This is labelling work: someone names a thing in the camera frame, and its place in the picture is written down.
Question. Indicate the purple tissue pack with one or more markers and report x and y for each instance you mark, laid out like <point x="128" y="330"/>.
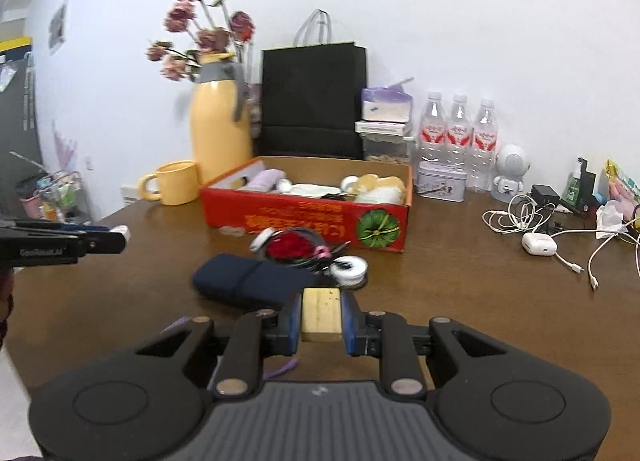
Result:
<point x="387" y="103"/>

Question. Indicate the white tape roll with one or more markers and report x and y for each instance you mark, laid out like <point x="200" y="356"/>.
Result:
<point x="349" y="272"/>

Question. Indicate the person left hand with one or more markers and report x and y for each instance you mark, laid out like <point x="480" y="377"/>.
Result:
<point x="6" y="300"/>

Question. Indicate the yellow ceramic mug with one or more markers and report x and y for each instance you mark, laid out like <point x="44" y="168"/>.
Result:
<point x="172" y="184"/>

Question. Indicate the beige rectangular block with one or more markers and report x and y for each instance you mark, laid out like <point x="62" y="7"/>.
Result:
<point x="321" y="315"/>

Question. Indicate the black paper shopping bag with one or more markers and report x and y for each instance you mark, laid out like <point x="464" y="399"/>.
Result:
<point x="311" y="94"/>

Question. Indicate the black phone stand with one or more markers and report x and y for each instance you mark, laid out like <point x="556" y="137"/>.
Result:
<point x="587" y="182"/>

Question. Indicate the red yarn flower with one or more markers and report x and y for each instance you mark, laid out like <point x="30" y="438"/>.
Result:
<point x="289" y="247"/>

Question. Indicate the plush toy yellow white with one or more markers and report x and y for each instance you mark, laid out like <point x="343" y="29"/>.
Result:
<point x="373" y="189"/>

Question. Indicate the yellow thermos jug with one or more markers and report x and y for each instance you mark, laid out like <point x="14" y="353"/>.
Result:
<point x="219" y="119"/>

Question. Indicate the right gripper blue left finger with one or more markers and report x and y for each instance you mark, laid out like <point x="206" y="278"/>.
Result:
<point x="289" y="324"/>

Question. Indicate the left water bottle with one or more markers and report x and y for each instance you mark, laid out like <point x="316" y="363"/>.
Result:
<point x="432" y="131"/>

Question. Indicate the red cardboard box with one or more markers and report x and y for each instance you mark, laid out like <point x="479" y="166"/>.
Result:
<point x="374" y="226"/>

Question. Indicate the green hand sanitizer bottle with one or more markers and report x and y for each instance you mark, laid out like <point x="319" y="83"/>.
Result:
<point x="572" y="191"/>

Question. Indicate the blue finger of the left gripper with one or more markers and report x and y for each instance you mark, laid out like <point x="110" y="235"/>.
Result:
<point x="122" y="229"/>

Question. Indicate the white robot figurine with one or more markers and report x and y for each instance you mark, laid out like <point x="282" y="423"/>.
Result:
<point x="511" y="165"/>

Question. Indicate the dried pink flower bouquet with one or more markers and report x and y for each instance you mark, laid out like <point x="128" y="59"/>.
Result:
<point x="213" y="30"/>

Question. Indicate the clear plastic food container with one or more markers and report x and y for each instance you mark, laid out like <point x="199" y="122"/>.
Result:
<point x="388" y="142"/>

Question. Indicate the white earbuds case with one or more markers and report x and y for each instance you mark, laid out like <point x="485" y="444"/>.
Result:
<point x="539" y="244"/>

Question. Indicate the colourful snack packet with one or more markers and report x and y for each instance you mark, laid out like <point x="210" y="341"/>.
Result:
<point x="620" y="185"/>

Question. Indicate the right water bottle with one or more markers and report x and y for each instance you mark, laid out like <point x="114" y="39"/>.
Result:
<point x="483" y="148"/>

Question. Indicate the water bottle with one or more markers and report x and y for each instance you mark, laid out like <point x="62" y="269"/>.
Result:
<point x="483" y="148"/>
<point x="458" y="132"/>
<point x="432" y="131"/>

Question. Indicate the storage cart with items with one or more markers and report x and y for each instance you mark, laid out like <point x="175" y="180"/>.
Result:
<point x="58" y="196"/>

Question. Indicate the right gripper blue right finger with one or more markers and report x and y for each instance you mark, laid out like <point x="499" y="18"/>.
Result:
<point x="354" y="325"/>

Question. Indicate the wall poster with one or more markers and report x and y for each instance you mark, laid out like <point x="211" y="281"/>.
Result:
<point x="57" y="29"/>

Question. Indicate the white cloth in box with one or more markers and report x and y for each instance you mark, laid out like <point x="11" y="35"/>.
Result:
<point x="314" y="191"/>

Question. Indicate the black power adapter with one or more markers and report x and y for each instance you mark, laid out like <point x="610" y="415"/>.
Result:
<point x="544" y="196"/>

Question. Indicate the purple rolled towel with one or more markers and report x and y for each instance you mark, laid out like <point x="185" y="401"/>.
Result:
<point x="265" y="181"/>

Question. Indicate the small metal tin box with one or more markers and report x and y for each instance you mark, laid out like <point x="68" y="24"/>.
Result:
<point x="440" y="182"/>

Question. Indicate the navy blue pouch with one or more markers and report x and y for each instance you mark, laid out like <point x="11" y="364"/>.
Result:
<point x="249" y="284"/>

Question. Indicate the middle water bottle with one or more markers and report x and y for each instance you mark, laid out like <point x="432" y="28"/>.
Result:
<point x="458" y="132"/>

